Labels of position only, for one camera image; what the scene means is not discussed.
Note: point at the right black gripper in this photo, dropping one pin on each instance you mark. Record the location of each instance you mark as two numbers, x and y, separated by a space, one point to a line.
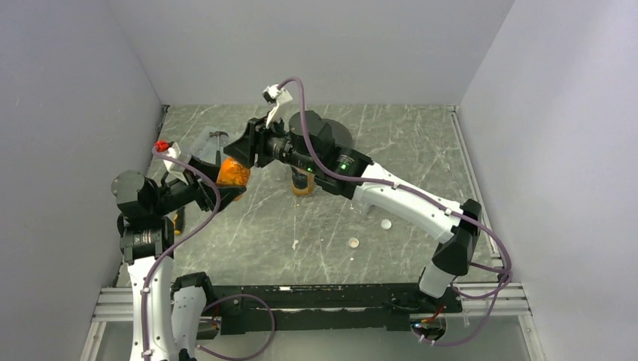
253 143

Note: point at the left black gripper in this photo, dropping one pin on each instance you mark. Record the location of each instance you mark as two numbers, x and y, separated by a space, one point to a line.
208 197

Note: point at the small orange juice bottle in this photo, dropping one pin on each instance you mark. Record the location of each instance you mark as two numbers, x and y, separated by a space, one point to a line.
233 174

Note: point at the large orange blue-label bottle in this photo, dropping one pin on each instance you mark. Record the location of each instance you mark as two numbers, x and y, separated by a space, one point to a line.
302 182

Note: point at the white large bottle cap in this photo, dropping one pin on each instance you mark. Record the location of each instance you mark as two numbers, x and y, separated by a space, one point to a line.
353 243

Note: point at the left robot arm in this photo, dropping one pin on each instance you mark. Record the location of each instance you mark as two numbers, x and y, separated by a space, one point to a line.
166 312

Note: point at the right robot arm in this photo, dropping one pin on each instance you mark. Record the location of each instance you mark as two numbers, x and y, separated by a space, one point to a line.
308 144

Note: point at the white-label water bottle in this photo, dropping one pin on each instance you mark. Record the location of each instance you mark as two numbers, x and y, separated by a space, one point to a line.
359 207

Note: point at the small hammer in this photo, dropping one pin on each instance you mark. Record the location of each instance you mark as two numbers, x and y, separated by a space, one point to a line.
218 136

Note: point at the clear plastic tray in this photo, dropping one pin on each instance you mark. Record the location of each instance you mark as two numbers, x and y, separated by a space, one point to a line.
204 147

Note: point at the dark grey perforated spool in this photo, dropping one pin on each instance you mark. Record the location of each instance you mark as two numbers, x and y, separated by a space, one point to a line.
341 134

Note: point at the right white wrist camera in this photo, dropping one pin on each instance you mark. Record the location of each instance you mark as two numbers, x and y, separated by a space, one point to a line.
280 99

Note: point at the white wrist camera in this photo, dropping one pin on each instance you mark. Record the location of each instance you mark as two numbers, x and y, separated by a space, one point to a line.
174 158
280 99

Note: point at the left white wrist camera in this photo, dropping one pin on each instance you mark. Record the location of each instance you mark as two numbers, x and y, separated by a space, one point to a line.
174 158

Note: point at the black base frame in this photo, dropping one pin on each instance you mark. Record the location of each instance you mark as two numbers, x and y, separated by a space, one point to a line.
242 309

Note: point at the aluminium rail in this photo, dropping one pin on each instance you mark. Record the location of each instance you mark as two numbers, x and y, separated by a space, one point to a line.
114 304

